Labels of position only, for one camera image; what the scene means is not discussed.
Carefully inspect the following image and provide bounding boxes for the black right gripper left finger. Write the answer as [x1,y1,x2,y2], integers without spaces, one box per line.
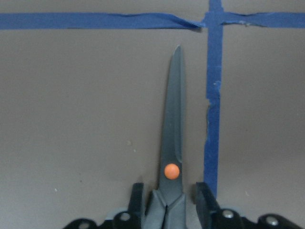
[65,183,144,229]

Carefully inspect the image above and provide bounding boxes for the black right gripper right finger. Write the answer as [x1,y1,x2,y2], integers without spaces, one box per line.
[195,182,301,229]

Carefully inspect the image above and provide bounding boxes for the orange grey scissors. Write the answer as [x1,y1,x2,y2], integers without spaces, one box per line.
[143,46,186,229]

